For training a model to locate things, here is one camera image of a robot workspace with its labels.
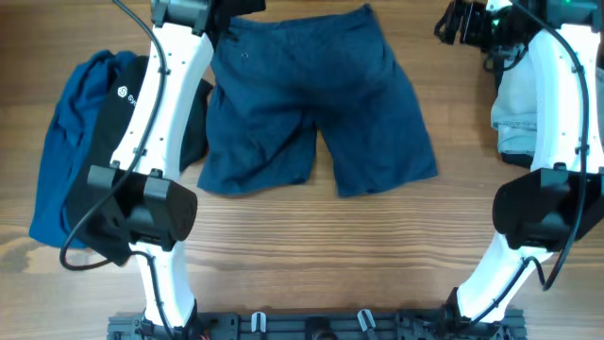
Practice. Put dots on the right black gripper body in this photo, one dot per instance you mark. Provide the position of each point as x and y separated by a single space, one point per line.
484 30

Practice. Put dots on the dark blue shorts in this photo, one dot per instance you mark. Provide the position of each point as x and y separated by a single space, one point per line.
282 86

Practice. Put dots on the black polo shirt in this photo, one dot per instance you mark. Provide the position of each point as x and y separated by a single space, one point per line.
115 113

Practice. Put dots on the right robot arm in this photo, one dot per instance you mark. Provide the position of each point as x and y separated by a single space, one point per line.
539 216

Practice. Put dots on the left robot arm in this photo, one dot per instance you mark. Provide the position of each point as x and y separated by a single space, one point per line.
142 211

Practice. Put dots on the folded light blue jeans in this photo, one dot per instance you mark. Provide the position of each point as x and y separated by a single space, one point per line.
538 111

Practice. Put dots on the folded black garment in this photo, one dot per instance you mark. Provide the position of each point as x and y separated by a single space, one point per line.
516 160

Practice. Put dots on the blue t-shirt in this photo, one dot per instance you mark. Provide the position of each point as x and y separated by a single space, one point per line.
68 141

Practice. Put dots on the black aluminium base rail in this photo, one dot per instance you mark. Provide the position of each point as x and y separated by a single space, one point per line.
361 325

